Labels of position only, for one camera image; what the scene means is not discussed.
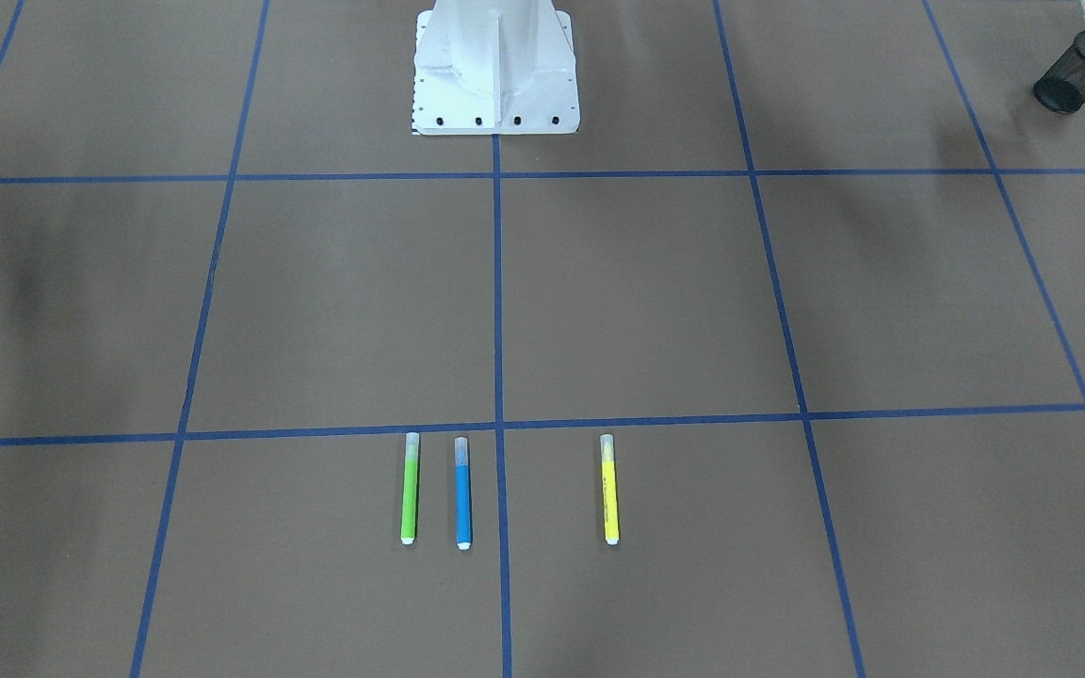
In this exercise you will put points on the green highlighter pen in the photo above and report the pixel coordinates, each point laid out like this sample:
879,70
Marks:
410,490

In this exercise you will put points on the yellow highlighter pen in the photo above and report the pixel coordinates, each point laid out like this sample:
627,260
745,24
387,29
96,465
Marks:
608,483

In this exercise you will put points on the blue highlighter pen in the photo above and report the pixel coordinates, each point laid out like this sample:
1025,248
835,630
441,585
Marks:
463,516

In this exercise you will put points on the black mesh pen cup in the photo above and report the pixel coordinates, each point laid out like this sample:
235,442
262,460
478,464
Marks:
1061,89

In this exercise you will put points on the white pedestal column base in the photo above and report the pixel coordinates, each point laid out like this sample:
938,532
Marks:
495,68

